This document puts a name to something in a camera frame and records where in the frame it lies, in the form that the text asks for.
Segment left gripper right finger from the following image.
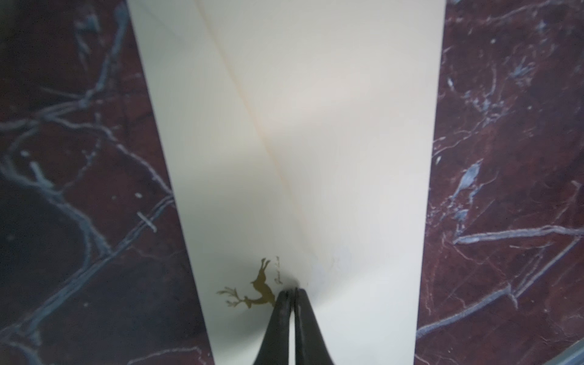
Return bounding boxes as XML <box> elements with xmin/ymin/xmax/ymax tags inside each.
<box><xmin>294</xmin><ymin>288</ymin><xmax>334</xmax><ymax>365</ymax></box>

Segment manila paper envelope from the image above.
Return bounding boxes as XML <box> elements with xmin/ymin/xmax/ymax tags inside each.
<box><xmin>129</xmin><ymin>1</ymin><xmax>446</xmax><ymax>364</ymax></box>

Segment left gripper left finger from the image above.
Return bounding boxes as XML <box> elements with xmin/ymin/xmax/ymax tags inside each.
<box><xmin>253</xmin><ymin>289</ymin><xmax>292</xmax><ymax>365</ymax></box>

